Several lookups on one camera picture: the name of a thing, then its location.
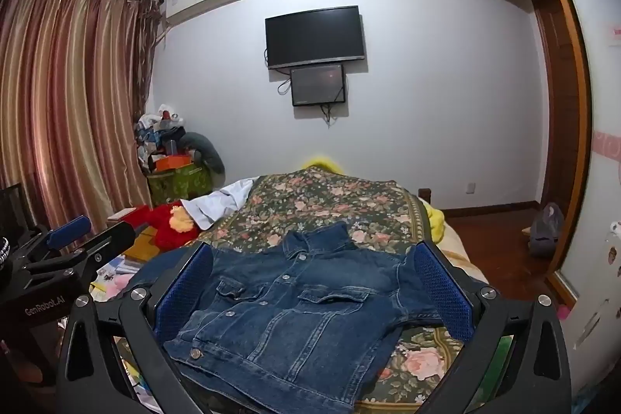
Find white wardrobe door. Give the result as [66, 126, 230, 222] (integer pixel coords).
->
[538, 0, 621, 395]

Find wooden baseboard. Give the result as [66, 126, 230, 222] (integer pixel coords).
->
[441, 199, 542, 219]

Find blue denim jeans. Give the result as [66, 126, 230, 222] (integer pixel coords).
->
[128, 220, 449, 411]

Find grey bolster pillow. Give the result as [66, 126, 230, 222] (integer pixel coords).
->
[179, 131, 227, 188]

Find grey plastic bag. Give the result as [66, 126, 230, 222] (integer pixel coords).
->
[528, 201, 566, 260]

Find small grey wall monitor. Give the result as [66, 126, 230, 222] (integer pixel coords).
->
[290, 64, 347, 107]

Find black wall television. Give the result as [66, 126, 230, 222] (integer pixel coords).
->
[264, 5, 366, 70]

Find striped pink gold curtain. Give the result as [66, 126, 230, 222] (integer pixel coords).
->
[0, 0, 153, 233]

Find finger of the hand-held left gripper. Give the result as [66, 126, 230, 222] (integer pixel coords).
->
[22, 215, 93, 268]
[24, 221, 137, 293]

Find brown patterned curtain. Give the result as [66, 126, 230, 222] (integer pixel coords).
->
[137, 0, 165, 116]

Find wooden door frame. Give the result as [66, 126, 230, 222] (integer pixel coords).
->
[526, 0, 593, 296]

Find bed with pale sheet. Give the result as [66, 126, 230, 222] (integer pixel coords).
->
[434, 220, 490, 286]

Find pile of clothes and bags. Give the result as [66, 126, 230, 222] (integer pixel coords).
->
[134, 102, 188, 166]

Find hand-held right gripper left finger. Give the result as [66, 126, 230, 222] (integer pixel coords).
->
[56, 244, 219, 414]

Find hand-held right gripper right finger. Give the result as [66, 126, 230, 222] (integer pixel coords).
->
[402, 239, 573, 414]

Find dark floral blanket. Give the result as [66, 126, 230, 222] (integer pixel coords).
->
[194, 169, 491, 414]

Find yellow blanket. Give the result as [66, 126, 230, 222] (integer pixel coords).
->
[301, 156, 447, 245]

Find white cloth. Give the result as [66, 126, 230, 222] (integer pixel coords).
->
[187, 178, 260, 230]

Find orange box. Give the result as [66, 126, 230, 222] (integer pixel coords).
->
[154, 154, 193, 173]

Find pile of printed papers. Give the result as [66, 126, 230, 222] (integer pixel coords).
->
[91, 253, 142, 301]

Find wooden bedside cabinet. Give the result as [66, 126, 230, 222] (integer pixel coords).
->
[123, 226, 167, 263]

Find green box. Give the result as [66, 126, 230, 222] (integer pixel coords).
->
[147, 162, 215, 208]

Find red plush toy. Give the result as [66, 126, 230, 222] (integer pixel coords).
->
[144, 199, 201, 251]

